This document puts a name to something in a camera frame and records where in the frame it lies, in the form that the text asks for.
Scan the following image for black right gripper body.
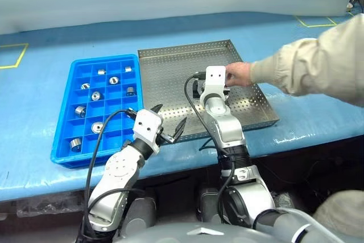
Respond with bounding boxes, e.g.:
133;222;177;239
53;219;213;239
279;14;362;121
192;79;206;100

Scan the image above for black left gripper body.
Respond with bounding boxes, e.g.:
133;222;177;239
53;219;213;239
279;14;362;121
157;127;175;145

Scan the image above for perforated steel tray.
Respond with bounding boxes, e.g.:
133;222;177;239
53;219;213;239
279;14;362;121
137;39;280;143

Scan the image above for blue compartment plastic tray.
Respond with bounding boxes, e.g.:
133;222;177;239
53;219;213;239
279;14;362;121
50;53;145;169

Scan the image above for person's bare hand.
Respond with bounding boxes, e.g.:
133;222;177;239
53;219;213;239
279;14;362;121
225;61;254;88

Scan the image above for dark rounded shape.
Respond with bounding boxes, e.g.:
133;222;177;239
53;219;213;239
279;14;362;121
124;188;158;228

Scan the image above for grey robot torso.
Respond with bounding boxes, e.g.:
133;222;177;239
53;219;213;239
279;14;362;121
113;219;257;243

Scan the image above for blue table cover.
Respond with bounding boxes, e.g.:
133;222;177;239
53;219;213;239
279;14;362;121
0;11;364;203

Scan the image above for person's beige clothed leg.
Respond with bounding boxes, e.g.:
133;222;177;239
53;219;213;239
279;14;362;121
312;190;364;238

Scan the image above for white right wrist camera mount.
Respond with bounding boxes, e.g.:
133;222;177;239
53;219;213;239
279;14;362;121
199;65;228;108

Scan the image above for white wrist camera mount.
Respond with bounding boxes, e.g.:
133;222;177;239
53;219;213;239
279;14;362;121
199;65;228;108
132;109;164;153

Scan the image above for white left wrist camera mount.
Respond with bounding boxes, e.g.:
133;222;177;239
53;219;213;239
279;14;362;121
132;109;164;153

